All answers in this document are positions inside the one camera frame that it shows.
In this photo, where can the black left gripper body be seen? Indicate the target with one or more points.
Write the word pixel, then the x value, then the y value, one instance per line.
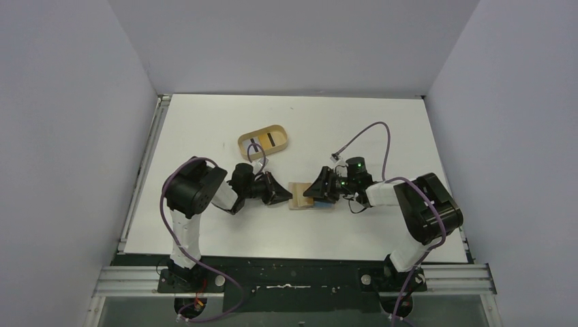
pixel 266 188

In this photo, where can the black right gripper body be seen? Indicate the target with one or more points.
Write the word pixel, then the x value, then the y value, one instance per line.
pixel 330 184

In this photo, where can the blue plastic card sleeves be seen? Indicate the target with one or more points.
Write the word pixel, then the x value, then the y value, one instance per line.
pixel 322 206

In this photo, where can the beige card holder wallet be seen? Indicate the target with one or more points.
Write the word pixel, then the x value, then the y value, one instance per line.
pixel 298 201

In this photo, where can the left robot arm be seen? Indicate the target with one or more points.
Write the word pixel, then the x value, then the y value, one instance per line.
pixel 199 183

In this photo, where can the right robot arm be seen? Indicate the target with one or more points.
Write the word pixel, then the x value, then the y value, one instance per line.
pixel 429 211

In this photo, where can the white card black stripe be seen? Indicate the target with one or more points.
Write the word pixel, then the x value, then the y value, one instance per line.
pixel 252 144

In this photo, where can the oval wooden tray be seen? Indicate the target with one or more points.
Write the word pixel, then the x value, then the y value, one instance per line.
pixel 256 133

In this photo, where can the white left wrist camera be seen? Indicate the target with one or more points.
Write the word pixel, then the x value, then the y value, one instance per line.
pixel 259 165

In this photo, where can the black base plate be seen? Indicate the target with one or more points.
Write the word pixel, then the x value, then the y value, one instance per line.
pixel 296 286

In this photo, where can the aluminium rail frame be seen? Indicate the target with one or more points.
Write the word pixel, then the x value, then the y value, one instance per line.
pixel 96 304

